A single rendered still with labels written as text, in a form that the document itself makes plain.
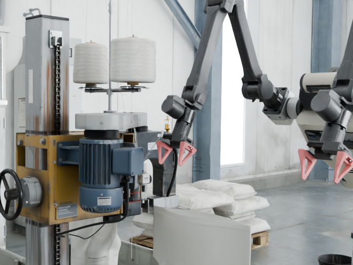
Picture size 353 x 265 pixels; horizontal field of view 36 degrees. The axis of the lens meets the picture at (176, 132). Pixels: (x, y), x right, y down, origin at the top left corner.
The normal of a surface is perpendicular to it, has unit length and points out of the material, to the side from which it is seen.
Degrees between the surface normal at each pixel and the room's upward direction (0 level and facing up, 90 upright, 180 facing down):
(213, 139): 91
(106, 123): 91
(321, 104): 62
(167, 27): 90
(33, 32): 90
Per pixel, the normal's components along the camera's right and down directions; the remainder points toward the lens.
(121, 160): -0.37, 0.04
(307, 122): -0.47, -0.75
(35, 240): -0.72, 0.03
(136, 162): 0.93, 0.03
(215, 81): 0.69, 0.04
